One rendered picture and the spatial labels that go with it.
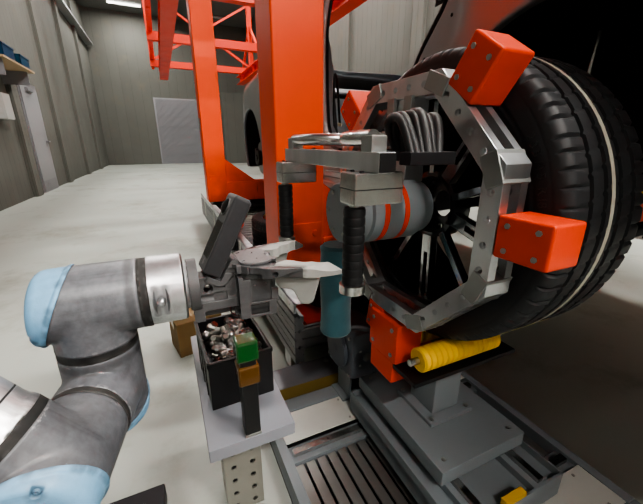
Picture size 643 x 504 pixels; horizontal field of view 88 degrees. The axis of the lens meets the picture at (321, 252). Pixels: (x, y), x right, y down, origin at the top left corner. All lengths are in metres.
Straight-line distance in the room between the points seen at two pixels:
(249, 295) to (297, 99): 0.73
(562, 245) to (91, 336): 0.62
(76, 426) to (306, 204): 0.86
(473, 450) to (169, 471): 0.92
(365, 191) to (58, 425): 0.44
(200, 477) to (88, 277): 0.95
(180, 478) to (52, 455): 0.94
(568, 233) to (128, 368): 0.62
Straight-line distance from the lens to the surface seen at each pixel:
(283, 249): 0.56
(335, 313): 0.91
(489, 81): 0.65
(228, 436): 0.76
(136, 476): 1.39
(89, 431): 0.43
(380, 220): 0.70
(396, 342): 0.87
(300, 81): 1.10
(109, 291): 0.46
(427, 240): 0.88
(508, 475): 1.19
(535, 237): 0.57
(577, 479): 1.37
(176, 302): 0.45
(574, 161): 0.66
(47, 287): 0.47
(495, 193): 0.60
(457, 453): 1.07
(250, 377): 0.66
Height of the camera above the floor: 0.99
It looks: 18 degrees down
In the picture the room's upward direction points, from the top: straight up
